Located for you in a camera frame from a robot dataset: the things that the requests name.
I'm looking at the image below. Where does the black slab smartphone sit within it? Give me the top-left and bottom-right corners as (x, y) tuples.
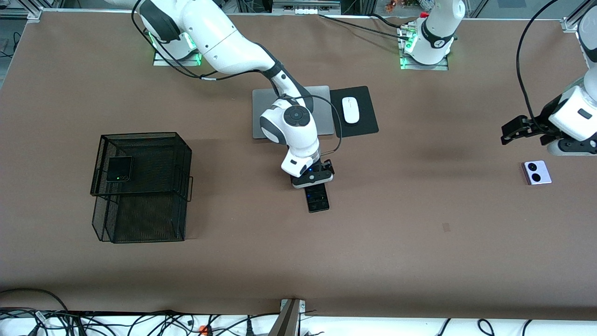
(305, 183), (330, 214)

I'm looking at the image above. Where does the lilac white flip phone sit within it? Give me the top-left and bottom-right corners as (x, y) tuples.
(521, 161), (552, 186)

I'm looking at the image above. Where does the black square flip phone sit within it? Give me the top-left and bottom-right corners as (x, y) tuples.
(106, 156), (133, 182)

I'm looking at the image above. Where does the white computer mouse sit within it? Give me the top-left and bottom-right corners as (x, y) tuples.
(342, 97), (360, 124)

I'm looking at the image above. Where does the black mouse pad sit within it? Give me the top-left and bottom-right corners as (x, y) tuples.
(330, 86), (379, 138)

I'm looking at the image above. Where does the grey closed laptop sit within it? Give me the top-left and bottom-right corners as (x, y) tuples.
(252, 85), (335, 140)

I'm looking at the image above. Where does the grey white power strip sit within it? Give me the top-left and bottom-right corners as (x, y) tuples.
(273, 0), (341, 14)

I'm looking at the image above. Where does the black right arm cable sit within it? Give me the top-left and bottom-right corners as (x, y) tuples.
(132, 0), (342, 156)

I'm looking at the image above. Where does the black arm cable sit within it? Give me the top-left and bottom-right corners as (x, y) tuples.
(517, 0), (560, 123)
(132, 0), (342, 156)

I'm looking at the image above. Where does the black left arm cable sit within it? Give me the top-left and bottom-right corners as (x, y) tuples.
(517, 0), (560, 123)

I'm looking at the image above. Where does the long black table cable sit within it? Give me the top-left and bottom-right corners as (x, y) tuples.
(319, 14), (409, 38)

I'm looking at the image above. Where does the short black table cable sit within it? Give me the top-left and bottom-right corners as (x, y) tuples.
(370, 13), (407, 28)

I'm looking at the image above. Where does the grey metal camera bracket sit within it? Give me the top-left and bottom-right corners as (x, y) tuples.
(268, 299), (306, 336)

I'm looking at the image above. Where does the black wire mesh basket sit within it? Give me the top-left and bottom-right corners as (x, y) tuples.
(90, 132), (193, 244)

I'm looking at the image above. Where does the thick grey floor cable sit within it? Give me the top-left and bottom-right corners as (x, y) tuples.
(0, 288), (70, 322)

